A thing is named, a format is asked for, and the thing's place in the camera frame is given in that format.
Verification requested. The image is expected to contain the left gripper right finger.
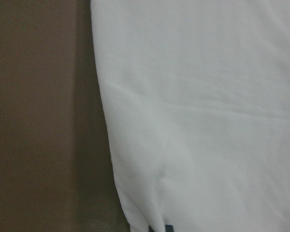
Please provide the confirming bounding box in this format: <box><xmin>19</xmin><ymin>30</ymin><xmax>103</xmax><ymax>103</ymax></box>
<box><xmin>165</xmin><ymin>225</ymin><xmax>174</xmax><ymax>232</ymax></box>

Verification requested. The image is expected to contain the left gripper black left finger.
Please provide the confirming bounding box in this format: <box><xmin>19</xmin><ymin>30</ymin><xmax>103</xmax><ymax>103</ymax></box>
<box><xmin>148</xmin><ymin>226</ymin><xmax>155</xmax><ymax>232</ymax></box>

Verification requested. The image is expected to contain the white long-sleeve printed shirt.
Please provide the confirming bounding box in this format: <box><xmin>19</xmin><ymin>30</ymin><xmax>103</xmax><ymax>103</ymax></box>
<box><xmin>91</xmin><ymin>0</ymin><xmax>290</xmax><ymax>232</ymax></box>

